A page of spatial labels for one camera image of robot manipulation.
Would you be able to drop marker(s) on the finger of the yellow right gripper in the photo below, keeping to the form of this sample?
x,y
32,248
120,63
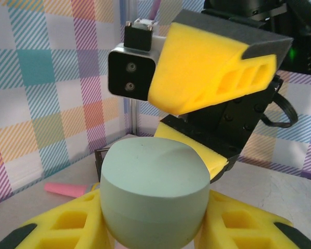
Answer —
x,y
215,163
197,64

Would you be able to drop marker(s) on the mint green earbud charging case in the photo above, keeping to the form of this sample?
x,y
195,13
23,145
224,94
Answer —
x,y
155,181

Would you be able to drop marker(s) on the black grey chessboard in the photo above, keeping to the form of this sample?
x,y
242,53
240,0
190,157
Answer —
x,y
98,166

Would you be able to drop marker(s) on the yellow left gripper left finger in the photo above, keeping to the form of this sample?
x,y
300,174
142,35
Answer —
x,y
93,234

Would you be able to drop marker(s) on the aluminium frame post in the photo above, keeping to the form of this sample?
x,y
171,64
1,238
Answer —
x,y
130,116

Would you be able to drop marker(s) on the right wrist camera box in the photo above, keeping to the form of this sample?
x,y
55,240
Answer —
x,y
129,75

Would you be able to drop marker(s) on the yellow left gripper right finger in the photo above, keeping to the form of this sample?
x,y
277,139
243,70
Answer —
x,y
212,233

